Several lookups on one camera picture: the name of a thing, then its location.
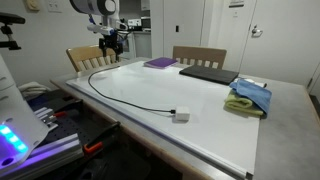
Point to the beige wall thermostat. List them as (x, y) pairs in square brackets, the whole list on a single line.
[(32, 4)]

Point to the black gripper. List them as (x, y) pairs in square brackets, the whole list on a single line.
[(110, 42)]

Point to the blue folded cloth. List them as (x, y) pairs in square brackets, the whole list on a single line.
[(253, 93)]

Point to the black door latch plate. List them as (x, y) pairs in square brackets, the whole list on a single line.
[(177, 28)]

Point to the black laptop sleeve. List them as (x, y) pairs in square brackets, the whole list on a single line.
[(210, 73)]

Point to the white bundled cloth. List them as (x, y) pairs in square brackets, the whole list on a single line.
[(31, 89)]

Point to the black camera on mount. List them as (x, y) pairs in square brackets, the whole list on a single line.
[(10, 18)]

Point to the silver metal bracket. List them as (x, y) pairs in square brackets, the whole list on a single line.
[(45, 115)]

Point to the white wall switch plate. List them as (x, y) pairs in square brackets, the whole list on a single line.
[(54, 5)]

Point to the aluminium frame rail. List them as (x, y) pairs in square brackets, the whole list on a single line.
[(50, 150)]

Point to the door sign plate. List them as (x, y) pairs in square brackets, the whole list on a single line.
[(236, 3)]

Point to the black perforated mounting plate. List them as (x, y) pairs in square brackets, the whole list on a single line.
[(76, 126)]

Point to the white whiteboard marker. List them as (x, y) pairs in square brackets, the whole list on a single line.
[(255, 82)]

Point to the white charger block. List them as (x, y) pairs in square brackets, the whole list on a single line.
[(182, 113)]

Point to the white kitchen stove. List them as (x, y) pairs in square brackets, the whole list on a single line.
[(132, 45)]

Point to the dark microwave oven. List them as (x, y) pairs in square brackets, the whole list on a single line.
[(146, 23)]

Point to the brown wooden slat chair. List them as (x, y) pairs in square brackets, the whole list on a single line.
[(200, 52)]

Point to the white wrist camera block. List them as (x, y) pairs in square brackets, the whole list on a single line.
[(100, 29)]

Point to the purple notebook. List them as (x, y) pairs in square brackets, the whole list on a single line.
[(160, 62)]

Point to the light wooden slat chair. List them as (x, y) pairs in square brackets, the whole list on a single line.
[(86, 53)]

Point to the large white whiteboard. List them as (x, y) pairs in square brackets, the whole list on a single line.
[(166, 86)]

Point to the yellow-green folded cloth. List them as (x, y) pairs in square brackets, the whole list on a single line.
[(238, 104)]

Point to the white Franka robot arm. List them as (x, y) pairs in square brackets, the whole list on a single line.
[(93, 6)]

